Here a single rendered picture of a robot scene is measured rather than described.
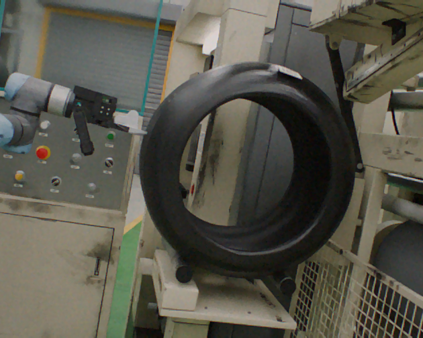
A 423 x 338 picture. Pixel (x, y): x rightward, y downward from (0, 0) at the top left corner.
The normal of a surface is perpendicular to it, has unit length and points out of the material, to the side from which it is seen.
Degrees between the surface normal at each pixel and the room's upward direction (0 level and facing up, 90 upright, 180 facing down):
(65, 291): 90
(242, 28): 90
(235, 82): 80
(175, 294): 90
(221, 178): 90
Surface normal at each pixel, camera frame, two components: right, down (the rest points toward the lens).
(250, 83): 0.15, -0.07
